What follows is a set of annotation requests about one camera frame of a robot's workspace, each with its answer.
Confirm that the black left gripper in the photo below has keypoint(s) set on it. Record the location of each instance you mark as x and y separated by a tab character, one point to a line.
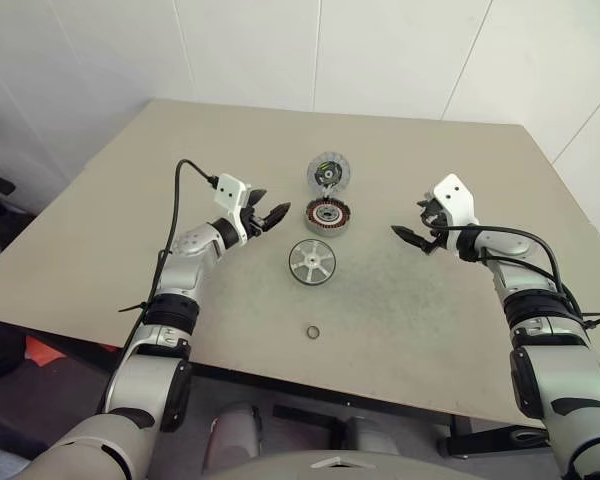
254	222

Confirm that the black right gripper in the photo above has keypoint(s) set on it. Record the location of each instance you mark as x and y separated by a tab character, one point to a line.
436	225

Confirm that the copper wound stator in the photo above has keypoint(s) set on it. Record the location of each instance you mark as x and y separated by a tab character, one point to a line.
314	225

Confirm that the silver spoked rotor wheel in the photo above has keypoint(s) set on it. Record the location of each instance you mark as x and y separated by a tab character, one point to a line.
311	261

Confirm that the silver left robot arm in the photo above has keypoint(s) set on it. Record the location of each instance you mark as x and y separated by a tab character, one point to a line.
180	270

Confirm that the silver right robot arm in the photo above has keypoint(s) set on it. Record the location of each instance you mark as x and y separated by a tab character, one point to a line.
525	295

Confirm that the grey robot torso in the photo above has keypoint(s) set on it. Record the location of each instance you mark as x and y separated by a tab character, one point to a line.
310	467

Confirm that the red orange floor object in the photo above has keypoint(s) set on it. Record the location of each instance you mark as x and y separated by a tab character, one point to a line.
42	352

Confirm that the black bag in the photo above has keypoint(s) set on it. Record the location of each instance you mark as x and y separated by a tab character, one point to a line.
0	350

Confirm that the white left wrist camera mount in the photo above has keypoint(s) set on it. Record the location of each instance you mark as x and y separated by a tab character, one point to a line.
228	190

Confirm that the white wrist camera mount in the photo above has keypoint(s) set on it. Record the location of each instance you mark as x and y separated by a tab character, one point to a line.
455	192
228	190

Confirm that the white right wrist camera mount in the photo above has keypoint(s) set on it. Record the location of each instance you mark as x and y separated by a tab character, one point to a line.
455	192

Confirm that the black table frame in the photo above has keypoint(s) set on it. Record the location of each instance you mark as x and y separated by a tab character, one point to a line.
305	417

